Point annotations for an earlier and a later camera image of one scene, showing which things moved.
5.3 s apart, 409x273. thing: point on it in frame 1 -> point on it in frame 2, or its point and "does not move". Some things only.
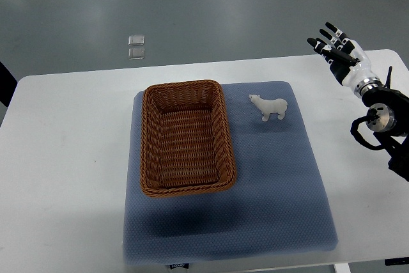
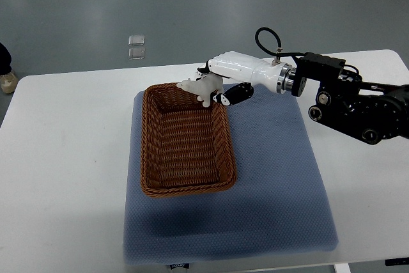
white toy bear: [277, 106] -> [204, 87]
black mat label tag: [183, 265] does not move
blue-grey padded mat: [278, 204] does not move
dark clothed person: [7, 84] -> [5, 60]
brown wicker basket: [185, 143] does not move
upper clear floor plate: [136, 40] does not move
